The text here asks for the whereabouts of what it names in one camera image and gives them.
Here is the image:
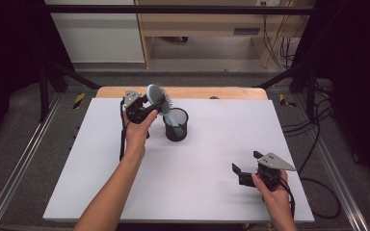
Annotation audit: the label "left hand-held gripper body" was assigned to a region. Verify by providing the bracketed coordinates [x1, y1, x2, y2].
[123, 90, 149, 125]

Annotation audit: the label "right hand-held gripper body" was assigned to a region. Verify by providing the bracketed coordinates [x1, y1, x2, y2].
[239, 152, 297, 192]

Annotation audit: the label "light blue hairbrush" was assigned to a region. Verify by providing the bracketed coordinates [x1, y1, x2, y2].
[145, 83, 185, 138]

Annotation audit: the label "black mesh cup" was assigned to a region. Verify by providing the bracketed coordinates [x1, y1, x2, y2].
[162, 107, 190, 142]

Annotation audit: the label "person's left hand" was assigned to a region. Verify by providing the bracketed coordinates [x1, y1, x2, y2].
[122, 109, 159, 156]

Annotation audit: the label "person's right hand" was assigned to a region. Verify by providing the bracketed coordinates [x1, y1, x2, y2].
[251, 169, 291, 210]

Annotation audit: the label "white board sheet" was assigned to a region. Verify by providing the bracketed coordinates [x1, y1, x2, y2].
[42, 97, 316, 224]

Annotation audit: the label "wooden table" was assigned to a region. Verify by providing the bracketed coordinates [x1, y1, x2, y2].
[95, 86, 269, 101]

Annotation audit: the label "yellow black tape marker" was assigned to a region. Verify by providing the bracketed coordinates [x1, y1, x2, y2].
[72, 91, 87, 110]
[278, 93, 297, 109]

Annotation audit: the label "white cabinet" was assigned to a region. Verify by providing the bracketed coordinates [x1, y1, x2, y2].
[44, 0, 146, 64]

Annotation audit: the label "light wooden desk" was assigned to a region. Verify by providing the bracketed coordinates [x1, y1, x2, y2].
[134, 0, 316, 69]

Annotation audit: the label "grey metal desk plate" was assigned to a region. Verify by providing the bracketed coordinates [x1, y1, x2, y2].
[233, 27, 261, 36]

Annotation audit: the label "black curtain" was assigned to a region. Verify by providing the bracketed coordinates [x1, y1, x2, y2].
[292, 0, 370, 187]
[0, 0, 75, 152]

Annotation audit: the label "left hand-held gripper cable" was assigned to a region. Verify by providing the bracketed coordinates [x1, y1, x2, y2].
[119, 97, 130, 163]

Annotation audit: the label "hand-held gripper cable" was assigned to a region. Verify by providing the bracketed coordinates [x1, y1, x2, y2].
[119, 97, 130, 163]
[277, 176, 342, 220]

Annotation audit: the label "bundle of black floor cables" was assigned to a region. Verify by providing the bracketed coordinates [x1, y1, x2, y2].
[282, 80, 335, 165]

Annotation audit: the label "black frame strut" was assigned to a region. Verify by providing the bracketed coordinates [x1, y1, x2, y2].
[38, 61, 102, 123]
[253, 61, 319, 123]

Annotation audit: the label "aluminium floor rail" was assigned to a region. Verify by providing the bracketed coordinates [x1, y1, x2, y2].
[293, 94, 370, 231]
[0, 92, 64, 231]

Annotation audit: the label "right hand-held gripper cable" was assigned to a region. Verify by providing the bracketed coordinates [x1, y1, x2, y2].
[277, 176, 342, 220]

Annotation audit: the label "black horizontal frame bar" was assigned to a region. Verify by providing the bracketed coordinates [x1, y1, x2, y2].
[44, 4, 319, 15]

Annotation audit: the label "hanging wall cables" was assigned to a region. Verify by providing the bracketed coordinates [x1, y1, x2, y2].
[262, 13, 303, 70]

